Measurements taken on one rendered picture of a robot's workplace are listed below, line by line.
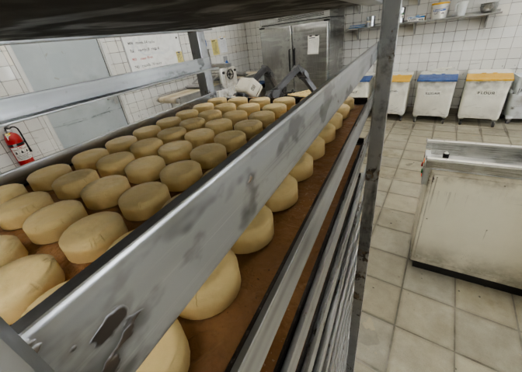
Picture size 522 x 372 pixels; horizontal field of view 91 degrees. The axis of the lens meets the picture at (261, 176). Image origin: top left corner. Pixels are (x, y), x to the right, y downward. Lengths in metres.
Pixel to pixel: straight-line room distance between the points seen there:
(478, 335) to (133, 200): 2.04
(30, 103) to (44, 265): 0.30
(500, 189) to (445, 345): 0.92
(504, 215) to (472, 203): 0.16
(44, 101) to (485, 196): 1.93
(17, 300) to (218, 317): 0.13
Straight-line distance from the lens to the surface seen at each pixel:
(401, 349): 1.93
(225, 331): 0.18
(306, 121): 0.16
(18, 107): 0.49
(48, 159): 0.51
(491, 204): 1.96
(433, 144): 2.08
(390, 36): 0.58
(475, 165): 1.83
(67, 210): 0.32
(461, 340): 2.08
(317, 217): 0.22
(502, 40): 5.79
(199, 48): 0.75
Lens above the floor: 1.64
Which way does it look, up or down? 29 degrees down
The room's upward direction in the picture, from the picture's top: 7 degrees counter-clockwise
